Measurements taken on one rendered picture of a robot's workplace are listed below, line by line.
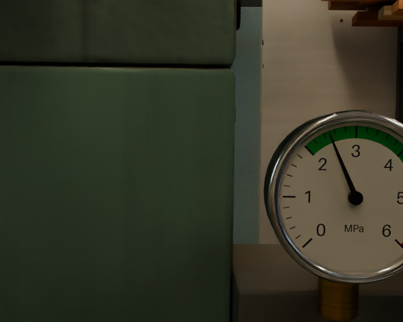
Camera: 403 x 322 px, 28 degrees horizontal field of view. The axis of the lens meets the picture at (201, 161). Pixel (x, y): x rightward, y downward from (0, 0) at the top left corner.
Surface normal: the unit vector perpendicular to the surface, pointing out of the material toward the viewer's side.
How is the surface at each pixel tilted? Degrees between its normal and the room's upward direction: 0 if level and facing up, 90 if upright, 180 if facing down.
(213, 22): 90
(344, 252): 90
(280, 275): 0
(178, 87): 90
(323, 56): 90
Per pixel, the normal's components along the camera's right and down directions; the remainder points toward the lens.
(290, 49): -0.07, 0.05
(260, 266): 0.01, -1.00
